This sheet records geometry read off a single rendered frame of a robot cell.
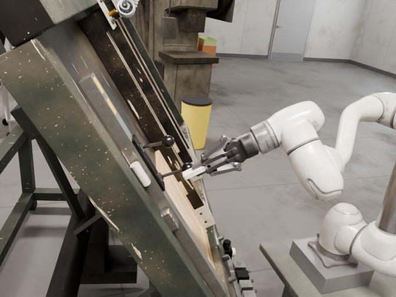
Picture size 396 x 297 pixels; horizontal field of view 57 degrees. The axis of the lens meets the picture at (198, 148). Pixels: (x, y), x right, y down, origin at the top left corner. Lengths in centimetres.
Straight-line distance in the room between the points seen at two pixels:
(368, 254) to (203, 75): 472
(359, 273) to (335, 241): 19
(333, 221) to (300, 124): 81
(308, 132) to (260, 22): 1099
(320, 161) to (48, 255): 241
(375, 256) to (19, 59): 149
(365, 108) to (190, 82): 472
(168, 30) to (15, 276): 399
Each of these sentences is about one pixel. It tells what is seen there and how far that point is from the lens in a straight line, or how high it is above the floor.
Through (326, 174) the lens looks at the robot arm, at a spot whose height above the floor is 154.
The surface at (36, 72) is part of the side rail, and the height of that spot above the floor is 178.
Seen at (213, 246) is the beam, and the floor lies 90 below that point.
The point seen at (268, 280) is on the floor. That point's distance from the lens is 298.
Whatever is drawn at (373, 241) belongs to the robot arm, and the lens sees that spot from 172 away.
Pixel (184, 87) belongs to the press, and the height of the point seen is 45.
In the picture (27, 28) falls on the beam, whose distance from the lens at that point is 80.
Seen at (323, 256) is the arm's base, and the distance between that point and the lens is 190.
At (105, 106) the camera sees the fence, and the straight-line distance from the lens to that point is 107.
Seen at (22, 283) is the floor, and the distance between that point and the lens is 291.
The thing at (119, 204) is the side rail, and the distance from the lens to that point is 91.
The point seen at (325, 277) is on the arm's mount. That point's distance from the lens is 182.
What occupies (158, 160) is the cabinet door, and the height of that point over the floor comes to 130.
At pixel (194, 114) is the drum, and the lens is 457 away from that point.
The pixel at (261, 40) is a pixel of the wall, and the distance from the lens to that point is 1213.
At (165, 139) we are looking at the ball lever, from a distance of 106.
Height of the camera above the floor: 197
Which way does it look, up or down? 24 degrees down
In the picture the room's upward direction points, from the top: 7 degrees clockwise
